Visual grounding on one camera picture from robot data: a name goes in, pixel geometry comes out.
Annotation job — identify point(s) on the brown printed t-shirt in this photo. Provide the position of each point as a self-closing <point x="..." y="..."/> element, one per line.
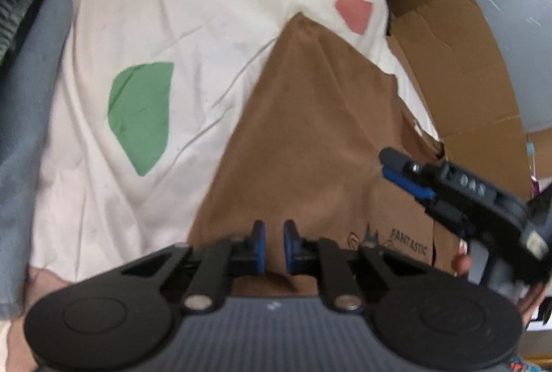
<point x="310" y="130"/>

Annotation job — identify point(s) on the person's right hand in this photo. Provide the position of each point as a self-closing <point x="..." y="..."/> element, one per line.
<point x="460" y="266"/>

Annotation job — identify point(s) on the grey-blue jeans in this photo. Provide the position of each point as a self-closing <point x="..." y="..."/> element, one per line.
<point x="30" y="96"/>

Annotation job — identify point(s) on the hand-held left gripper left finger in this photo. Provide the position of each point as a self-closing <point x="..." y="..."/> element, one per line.
<point x="258" y="244"/>

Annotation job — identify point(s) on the blue cartoon print fabric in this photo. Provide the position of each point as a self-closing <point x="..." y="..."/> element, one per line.
<point x="524" y="365"/>

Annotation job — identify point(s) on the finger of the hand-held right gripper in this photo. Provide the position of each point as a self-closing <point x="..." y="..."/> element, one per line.
<point x="401" y="163"/>
<point x="409" y="184"/>

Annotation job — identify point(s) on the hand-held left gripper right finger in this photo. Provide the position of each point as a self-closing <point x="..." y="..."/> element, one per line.
<point x="289" y="247"/>

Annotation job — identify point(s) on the cream bear print blanket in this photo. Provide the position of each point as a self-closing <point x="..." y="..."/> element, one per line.
<point x="207" y="9"/>

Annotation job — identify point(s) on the long folded cardboard sheet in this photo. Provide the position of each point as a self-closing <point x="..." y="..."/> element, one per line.
<point x="465" y="65"/>

